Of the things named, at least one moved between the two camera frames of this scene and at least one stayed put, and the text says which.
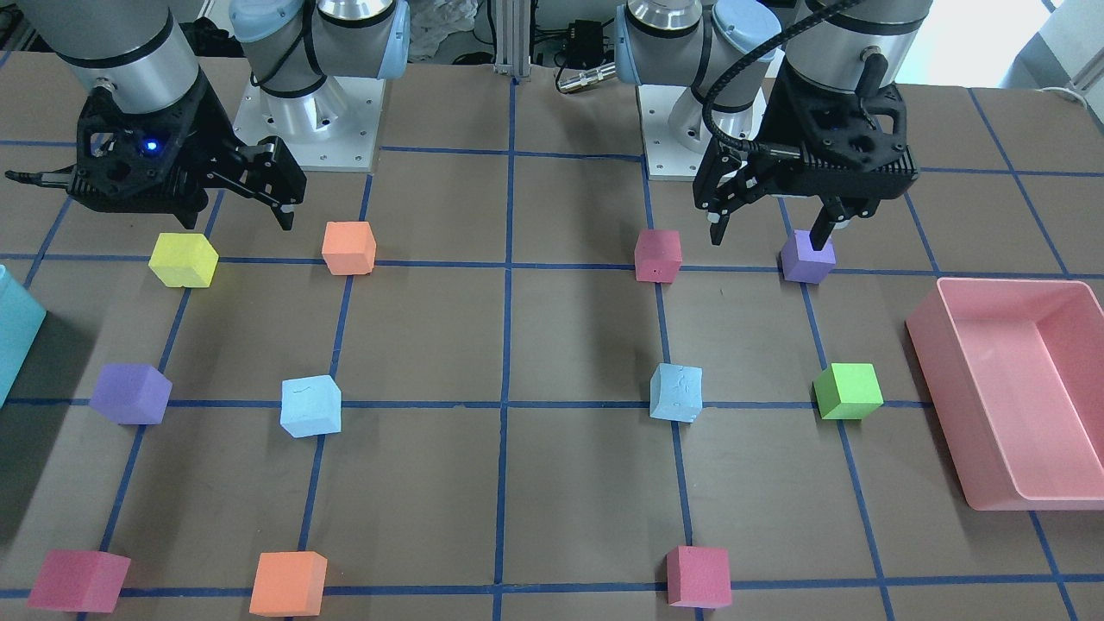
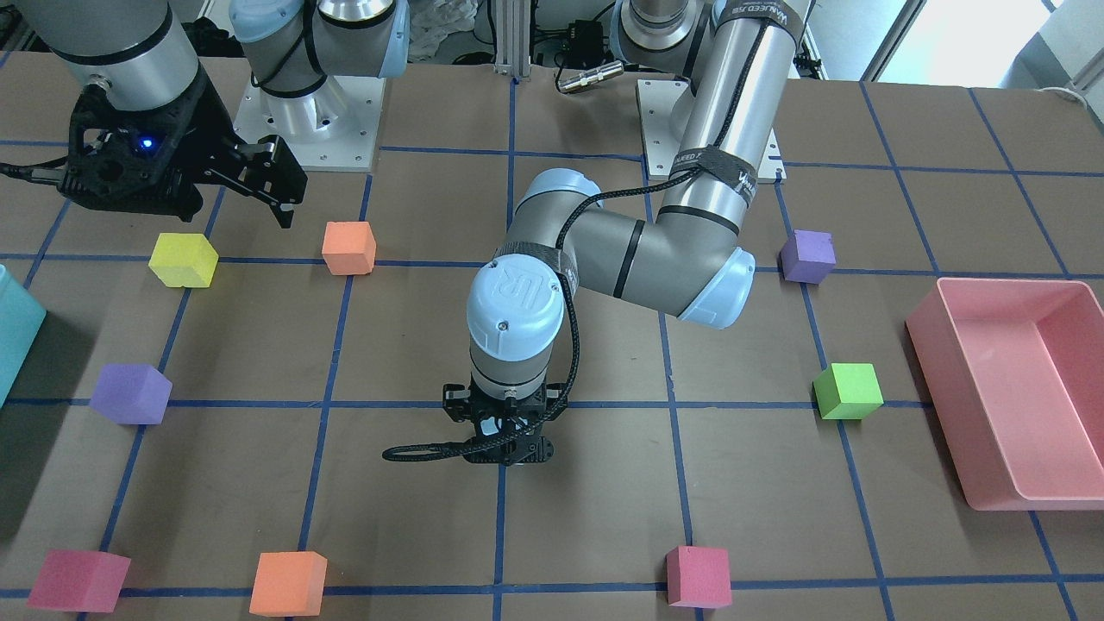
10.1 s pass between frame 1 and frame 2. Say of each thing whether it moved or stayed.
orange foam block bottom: stayed
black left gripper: moved
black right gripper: stayed
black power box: stayed
